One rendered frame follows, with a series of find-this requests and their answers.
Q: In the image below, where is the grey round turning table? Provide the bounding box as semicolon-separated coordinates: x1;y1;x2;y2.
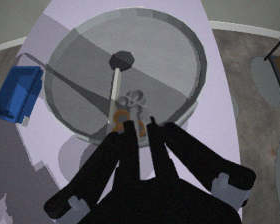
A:
42;6;210;146

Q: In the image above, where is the grey metal ring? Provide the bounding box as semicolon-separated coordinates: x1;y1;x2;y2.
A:
128;103;144;120
129;89;146;105
115;95;132;112

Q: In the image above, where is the bronze ring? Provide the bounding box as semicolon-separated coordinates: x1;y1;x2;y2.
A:
112;125;124;132
113;109;130;125
139;120;145;137

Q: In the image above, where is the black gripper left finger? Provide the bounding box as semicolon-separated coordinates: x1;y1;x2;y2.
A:
44;107;140;224

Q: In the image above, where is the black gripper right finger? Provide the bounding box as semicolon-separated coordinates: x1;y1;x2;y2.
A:
142;105;256;224

